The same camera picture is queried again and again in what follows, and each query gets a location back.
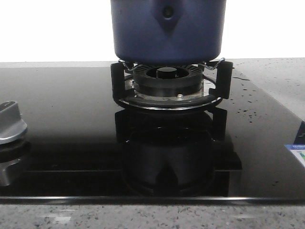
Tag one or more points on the dark blue cooking pot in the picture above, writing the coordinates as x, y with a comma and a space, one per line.
167, 31

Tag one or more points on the right black pot support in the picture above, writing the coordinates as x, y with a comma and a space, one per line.
216, 84

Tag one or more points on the right gas burner head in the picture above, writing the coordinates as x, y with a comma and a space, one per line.
167, 81

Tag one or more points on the black glass gas stove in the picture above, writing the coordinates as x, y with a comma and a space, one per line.
81, 147

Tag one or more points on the silver stove control knob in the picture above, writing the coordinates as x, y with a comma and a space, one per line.
12, 126

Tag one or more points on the blue white energy label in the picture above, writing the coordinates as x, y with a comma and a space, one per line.
298, 152

